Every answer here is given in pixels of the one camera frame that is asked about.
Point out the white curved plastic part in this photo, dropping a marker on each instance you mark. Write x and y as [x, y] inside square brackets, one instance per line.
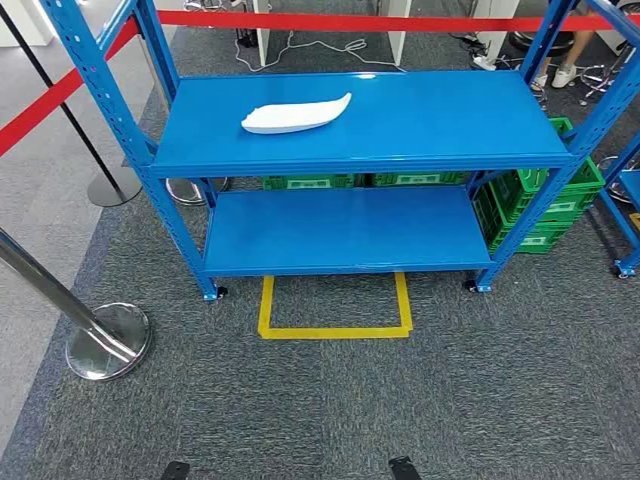
[290, 118]

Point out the blue metal shelf rack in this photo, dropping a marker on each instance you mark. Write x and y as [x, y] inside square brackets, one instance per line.
[400, 119]

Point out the green plastic crate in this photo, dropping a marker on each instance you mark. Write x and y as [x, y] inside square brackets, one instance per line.
[537, 242]
[575, 189]
[415, 179]
[310, 183]

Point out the yellow floor tape square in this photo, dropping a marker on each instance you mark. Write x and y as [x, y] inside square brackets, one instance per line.
[330, 333]

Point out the belt stanchion with chrome base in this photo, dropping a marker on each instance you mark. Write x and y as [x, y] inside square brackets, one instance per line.
[183, 192]

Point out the white desk leg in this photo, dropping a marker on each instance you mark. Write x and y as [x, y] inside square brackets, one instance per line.
[496, 43]
[397, 46]
[261, 46]

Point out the black robot right foot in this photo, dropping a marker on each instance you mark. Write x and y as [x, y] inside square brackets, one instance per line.
[404, 470]

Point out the black robot foot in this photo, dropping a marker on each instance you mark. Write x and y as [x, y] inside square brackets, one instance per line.
[404, 470]
[176, 472]

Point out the white power strip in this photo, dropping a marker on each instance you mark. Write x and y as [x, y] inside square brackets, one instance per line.
[484, 63]

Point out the chrome stanchion with mirror base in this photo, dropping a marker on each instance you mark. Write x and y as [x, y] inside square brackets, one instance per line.
[107, 341]

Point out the black robot left foot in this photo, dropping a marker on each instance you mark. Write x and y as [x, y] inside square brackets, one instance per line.
[176, 472]

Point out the person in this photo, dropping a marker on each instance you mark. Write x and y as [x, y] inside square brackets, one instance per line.
[564, 76]

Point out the short red barrier belt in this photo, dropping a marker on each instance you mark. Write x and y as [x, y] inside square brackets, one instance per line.
[45, 102]

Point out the chrome chair base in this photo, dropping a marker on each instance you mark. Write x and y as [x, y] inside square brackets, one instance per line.
[598, 78]

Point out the small blue metal rack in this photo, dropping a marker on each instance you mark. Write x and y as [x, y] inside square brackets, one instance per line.
[632, 189]

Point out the yellow floor tape strip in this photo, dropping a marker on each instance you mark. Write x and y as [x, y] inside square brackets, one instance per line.
[635, 222]

